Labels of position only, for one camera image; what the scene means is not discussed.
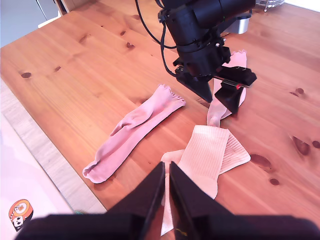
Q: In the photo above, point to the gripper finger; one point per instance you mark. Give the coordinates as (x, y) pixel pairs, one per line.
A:
(190, 200)
(231, 98)
(150, 200)
(200, 86)

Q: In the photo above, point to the orange white round sticker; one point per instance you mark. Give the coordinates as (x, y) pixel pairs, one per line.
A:
(21, 212)

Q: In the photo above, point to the pink frilly cuff sock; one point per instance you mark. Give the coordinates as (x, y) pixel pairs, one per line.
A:
(135, 132)
(215, 116)

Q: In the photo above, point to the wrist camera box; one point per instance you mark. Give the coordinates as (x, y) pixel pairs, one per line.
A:
(238, 25)

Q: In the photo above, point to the cream ribbed sock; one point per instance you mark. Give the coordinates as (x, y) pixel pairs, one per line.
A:
(205, 155)
(237, 155)

